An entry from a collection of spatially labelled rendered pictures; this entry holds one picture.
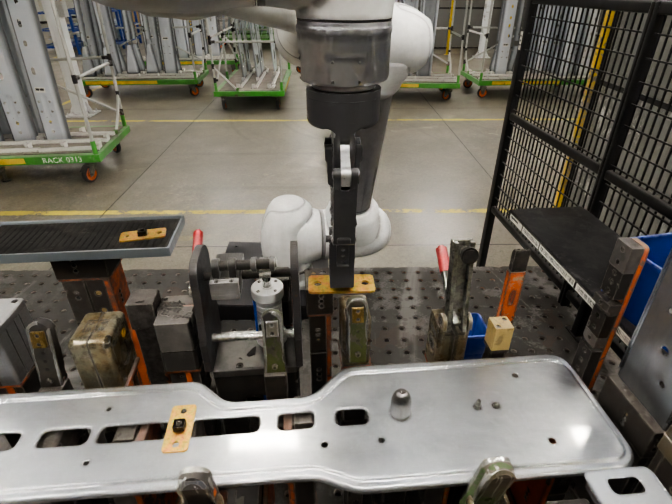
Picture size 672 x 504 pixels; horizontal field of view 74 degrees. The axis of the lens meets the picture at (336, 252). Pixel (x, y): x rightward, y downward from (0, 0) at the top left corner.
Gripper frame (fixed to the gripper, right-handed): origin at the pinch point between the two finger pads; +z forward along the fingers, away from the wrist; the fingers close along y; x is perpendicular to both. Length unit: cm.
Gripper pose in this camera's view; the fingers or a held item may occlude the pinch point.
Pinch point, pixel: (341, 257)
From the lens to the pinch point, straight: 55.3
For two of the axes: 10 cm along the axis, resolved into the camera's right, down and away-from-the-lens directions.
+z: 0.0, 8.6, 5.1
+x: 10.0, -0.2, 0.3
